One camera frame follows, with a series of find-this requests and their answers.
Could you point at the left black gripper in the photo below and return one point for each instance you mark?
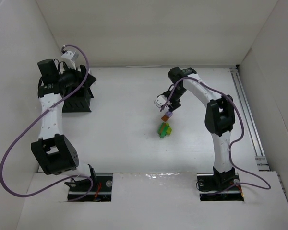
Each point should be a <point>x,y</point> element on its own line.
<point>84,78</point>

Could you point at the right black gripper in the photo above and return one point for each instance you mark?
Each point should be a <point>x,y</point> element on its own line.
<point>174,105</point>

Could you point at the lavender lego brick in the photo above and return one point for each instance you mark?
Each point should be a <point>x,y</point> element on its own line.
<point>168,114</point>

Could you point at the lime green lego brick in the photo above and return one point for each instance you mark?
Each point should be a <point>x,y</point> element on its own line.
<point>168,131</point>

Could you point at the orange lego plate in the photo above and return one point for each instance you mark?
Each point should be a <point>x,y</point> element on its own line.
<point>165,118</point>

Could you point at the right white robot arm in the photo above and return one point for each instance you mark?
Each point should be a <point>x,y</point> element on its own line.
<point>219,120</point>

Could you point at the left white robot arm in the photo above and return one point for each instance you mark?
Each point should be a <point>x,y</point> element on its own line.
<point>54,153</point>

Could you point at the black slotted container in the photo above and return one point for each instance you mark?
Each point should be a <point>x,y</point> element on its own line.
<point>78,102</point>

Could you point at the green and orange lego stack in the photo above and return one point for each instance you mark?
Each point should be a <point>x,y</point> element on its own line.
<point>162,130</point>

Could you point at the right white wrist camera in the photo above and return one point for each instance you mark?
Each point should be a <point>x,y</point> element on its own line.
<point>160,101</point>

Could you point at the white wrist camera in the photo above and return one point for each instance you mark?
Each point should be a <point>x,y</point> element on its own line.
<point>160,101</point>
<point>70,57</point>

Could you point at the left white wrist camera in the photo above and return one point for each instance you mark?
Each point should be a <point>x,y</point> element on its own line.
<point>70,57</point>

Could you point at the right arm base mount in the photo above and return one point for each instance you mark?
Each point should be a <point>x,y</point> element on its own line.
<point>211,190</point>

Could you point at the aluminium rail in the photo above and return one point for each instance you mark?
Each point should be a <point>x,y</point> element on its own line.
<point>249,123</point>

